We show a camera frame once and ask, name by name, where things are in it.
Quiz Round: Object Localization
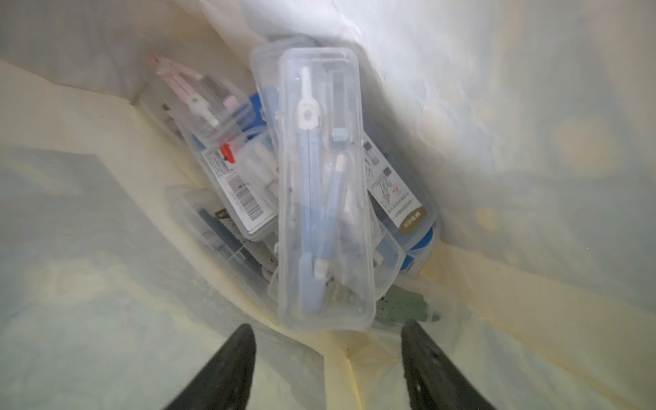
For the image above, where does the clear case green compass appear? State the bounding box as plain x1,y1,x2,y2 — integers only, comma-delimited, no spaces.
372,275,455,331

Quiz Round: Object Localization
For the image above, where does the clear case barcode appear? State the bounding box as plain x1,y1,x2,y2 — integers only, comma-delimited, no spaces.
362,134,438,251
166,186,278,316

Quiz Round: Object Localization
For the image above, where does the clear case light-blue compass long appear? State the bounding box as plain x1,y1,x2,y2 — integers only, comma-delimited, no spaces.
278,47,376,331

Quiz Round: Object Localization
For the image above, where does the clear case pink compass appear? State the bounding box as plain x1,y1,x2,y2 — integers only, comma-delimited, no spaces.
139,51,256,151

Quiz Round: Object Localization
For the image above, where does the clear case light-blue compass short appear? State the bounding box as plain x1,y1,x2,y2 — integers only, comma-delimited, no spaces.
249,35,317,152

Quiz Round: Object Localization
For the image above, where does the clear case red label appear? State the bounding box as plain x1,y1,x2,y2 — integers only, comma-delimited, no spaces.
180,126,277,242

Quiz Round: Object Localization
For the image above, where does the cream canvas starry-night tote bag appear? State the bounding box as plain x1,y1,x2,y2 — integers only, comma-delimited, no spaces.
1,1,655,409

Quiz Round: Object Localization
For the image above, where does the blue opaque case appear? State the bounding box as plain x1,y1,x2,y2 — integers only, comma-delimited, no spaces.
400,223,440,275

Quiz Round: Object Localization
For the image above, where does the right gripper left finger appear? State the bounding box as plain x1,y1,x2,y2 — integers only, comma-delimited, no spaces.
167,324,256,410

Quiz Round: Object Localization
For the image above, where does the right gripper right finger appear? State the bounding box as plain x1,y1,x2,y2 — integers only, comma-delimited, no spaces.
401,319,495,410

